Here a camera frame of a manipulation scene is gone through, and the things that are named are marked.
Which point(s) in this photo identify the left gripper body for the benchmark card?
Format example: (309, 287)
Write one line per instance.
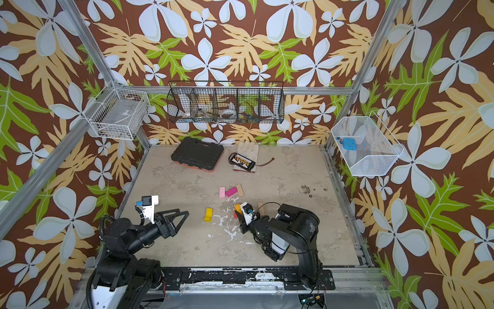
(164, 232)

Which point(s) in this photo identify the yellow cylinder block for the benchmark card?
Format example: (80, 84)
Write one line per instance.
(237, 208)

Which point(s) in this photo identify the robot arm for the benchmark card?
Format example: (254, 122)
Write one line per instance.
(298, 228)

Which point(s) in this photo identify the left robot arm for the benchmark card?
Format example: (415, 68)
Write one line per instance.
(120, 279)

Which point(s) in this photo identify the yellow arch block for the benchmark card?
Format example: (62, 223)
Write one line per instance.
(208, 214)

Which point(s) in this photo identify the natural wood flat block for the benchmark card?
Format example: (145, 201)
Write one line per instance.
(240, 190)

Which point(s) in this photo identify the magenta block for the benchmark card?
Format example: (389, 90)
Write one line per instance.
(231, 192)

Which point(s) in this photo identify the light pink rectangular block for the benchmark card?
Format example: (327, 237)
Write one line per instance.
(222, 192)

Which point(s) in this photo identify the black and red tool case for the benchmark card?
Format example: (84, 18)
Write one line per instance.
(195, 153)

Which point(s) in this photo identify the white work glove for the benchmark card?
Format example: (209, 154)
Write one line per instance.
(249, 150)

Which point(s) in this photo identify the tape roll in basket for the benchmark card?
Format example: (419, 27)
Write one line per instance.
(228, 114)

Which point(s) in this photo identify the blue object in basket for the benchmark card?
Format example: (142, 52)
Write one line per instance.
(349, 144)

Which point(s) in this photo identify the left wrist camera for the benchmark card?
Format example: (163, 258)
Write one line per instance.
(146, 208)

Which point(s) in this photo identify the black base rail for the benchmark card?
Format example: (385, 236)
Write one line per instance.
(286, 278)

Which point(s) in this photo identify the black charging board with cables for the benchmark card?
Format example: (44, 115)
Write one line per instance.
(242, 162)

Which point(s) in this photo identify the black wire basket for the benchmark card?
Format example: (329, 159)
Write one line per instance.
(254, 102)

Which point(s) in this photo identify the white wire basket left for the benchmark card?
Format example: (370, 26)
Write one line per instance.
(118, 113)

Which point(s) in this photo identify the white wire basket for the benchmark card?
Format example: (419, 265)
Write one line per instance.
(118, 113)
(378, 148)

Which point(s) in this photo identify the white wire basket right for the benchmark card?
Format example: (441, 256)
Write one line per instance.
(378, 148)

